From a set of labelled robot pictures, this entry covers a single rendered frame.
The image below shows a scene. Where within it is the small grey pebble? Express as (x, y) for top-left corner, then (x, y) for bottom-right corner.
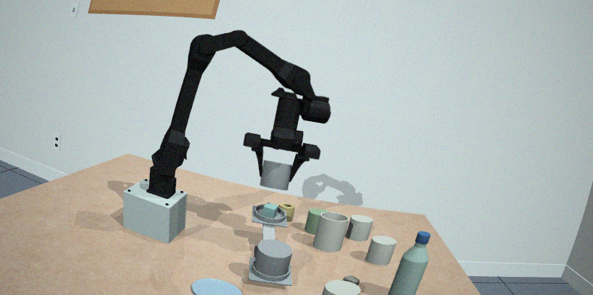
(343, 275), (360, 285)

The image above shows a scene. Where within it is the grey balance beam with round pans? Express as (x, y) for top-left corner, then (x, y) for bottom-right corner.
(248, 204), (292, 286)

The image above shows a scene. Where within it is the white cylinder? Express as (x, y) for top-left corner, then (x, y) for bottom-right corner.
(322, 280), (361, 295)

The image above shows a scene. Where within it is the light blue round disc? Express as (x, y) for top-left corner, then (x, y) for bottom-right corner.
(192, 278), (242, 295)

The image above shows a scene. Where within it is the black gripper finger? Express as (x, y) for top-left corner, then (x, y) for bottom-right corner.
(289, 154), (310, 182)
(251, 148), (263, 177)

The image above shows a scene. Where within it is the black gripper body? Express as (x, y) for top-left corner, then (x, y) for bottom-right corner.
(243, 116), (321, 160)

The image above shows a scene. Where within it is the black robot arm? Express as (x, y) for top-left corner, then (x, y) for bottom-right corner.
(146, 30), (331, 199)

